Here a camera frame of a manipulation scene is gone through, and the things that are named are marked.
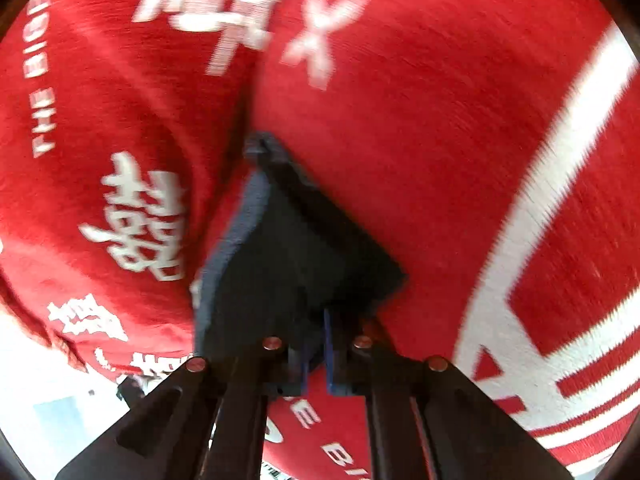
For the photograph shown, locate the black pants with patterned waistband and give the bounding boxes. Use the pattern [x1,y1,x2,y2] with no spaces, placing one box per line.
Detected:
[194,132,405,370]

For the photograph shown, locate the red blanket with white characters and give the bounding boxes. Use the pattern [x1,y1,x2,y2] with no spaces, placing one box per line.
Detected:
[1,0,639,479]

